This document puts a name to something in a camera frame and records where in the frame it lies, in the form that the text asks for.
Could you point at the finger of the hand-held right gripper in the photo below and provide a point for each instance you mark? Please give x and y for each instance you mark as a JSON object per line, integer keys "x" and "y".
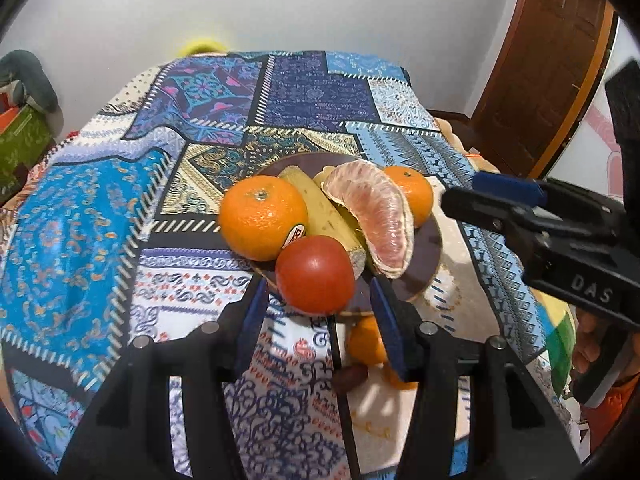
{"x": 480, "y": 207}
{"x": 510, "y": 186}

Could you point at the colourful bed sheet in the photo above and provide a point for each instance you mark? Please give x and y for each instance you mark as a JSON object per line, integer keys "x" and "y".
{"x": 557, "y": 330}

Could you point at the dark red date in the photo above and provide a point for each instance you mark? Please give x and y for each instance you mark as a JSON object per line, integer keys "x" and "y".
{"x": 350, "y": 378}

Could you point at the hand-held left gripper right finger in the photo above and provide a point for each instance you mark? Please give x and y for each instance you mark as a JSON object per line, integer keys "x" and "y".
{"x": 387, "y": 325}

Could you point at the peeled pomelo segment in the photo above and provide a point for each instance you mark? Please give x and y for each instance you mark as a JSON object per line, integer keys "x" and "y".
{"x": 382, "y": 222}

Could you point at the small tangerine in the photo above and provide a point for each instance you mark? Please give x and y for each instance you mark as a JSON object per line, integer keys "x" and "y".
{"x": 367, "y": 342}
{"x": 400, "y": 379}

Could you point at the large orange with sticker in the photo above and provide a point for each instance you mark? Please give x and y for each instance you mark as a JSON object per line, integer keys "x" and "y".
{"x": 260, "y": 220}

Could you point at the brown wooden door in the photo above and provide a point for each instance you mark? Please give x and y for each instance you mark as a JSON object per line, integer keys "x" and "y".
{"x": 550, "y": 60}

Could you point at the blue patchwork blanket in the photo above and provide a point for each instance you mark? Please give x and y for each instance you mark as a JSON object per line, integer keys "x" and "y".
{"x": 75, "y": 235}

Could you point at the grey plush toy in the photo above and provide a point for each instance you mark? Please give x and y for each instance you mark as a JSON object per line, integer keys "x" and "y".
{"x": 27, "y": 77}

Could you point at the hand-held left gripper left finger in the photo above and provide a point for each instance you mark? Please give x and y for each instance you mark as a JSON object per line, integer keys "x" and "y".
{"x": 252, "y": 320}

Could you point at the large plain orange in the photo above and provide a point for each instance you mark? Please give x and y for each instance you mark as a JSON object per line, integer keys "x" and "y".
{"x": 414, "y": 195}

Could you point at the red tomato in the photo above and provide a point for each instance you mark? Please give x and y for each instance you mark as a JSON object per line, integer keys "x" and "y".
{"x": 315, "y": 275}

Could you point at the dark purple plate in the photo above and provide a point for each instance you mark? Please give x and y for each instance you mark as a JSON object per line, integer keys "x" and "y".
{"x": 425, "y": 260}

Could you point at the yellow curved cushion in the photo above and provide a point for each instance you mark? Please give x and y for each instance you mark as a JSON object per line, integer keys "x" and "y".
{"x": 202, "y": 45}

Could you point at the white heart-print sliding door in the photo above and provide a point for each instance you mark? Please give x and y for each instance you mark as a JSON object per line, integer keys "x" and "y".
{"x": 595, "y": 130}

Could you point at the green cardboard box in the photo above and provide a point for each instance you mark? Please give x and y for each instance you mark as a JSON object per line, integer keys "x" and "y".
{"x": 20, "y": 140}

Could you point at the yellow sugarcane piece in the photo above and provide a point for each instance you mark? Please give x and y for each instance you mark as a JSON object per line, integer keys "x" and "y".
{"x": 320, "y": 212}
{"x": 324, "y": 184}

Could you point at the person's right hand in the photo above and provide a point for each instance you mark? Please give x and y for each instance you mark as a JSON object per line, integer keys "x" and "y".
{"x": 586, "y": 342}

